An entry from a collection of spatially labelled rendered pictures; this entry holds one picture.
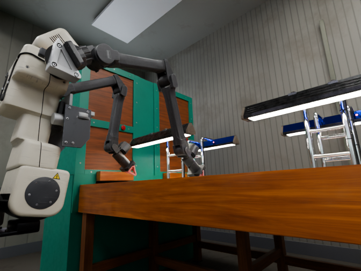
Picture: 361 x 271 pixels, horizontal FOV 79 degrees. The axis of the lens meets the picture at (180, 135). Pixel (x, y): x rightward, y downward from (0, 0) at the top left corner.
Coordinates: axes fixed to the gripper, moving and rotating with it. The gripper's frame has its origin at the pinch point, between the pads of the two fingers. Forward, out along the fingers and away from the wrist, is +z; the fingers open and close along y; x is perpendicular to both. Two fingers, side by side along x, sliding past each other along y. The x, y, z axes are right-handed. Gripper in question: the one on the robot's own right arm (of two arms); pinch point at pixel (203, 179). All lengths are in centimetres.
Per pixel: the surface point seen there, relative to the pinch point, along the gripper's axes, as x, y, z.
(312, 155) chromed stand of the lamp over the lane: -13, -56, 3
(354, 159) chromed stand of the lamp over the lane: -11, -71, 5
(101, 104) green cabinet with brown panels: -34, 82, -61
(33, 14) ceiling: -146, 235, -192
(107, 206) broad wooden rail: 35, 41, -21
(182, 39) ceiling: -267, 131, -49
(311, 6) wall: -251, -50, -3
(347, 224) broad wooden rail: 35, -71, -19
